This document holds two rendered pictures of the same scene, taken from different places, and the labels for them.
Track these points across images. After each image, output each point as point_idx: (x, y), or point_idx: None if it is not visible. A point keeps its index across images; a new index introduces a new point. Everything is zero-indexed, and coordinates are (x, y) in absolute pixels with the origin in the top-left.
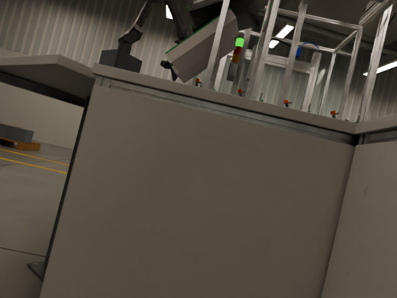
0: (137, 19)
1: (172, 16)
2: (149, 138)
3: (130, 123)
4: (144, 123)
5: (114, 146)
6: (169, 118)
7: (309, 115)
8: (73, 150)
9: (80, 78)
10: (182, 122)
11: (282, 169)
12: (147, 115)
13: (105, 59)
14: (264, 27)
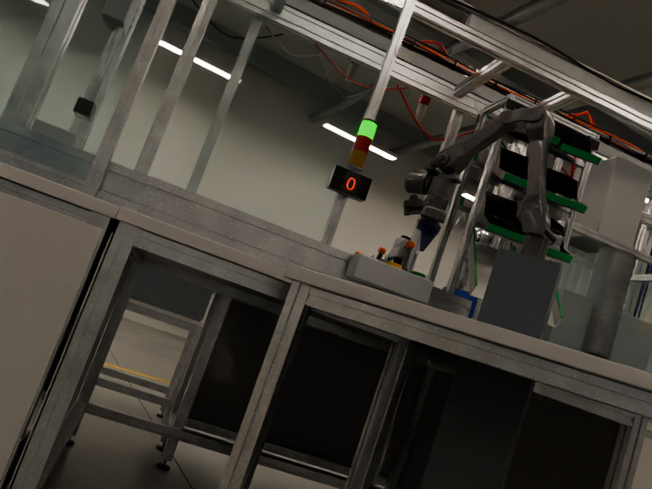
0: (545, 188)
1: (486, 139)
2: (591, 449)
3: (607, 445)
4: (600, 440)
5: (607, 472)
6: (588, 425)
7: None
8: (501, 487)
9: None
10: (580, 423)
11: (523, 423)
12: (602, 431)
13: (555, 288)
14: (468, 212)
